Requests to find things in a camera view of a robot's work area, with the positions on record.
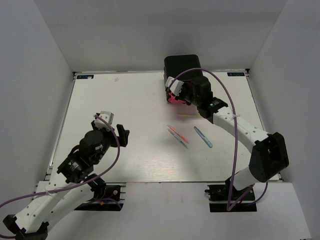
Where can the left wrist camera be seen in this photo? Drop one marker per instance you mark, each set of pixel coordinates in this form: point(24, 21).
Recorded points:
point(106, 117)

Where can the red clear pen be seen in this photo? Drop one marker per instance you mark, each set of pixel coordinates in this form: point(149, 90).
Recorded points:
point(178, 134)

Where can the yellow pen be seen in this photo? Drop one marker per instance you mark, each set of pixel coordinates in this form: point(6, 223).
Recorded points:
point(189, 116)

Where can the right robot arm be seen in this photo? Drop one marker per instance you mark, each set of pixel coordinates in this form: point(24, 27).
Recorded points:
point(268, 152)

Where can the pink drawer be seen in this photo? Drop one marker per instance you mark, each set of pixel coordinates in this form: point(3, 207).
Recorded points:
point(171, 99)

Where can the corner label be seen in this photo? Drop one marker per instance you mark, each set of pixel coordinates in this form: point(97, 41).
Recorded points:
point(236, 74)
point(85, 77)

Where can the right corner label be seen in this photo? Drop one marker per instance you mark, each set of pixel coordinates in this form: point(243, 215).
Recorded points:
point(236, 74)

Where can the light blue pen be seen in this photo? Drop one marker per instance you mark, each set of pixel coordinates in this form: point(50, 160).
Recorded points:
point(203, 137)

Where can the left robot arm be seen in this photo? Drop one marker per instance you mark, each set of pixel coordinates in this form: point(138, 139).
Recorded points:
point(74, 184)

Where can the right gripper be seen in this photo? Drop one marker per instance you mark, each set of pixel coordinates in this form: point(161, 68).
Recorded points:
point(180, 97)

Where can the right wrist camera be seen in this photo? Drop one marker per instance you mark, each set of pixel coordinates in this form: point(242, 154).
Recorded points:
point(175, 86)

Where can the left corner label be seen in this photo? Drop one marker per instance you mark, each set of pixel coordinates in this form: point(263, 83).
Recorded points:
point(85, 77)

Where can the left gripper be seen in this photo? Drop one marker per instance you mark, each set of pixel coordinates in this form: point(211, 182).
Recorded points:
point(123, 139)

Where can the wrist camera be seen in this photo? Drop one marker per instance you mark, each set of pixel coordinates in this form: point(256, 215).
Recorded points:
point(106, 117)
point(175, 86)

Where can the blue clear pen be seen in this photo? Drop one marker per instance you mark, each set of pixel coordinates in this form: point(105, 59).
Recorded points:
point(181, 142)

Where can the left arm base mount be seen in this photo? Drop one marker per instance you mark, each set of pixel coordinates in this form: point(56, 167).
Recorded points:
point(111, 199)

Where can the black drawer cabinet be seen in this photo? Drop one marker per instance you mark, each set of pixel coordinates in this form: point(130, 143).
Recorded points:
point(176, 64)

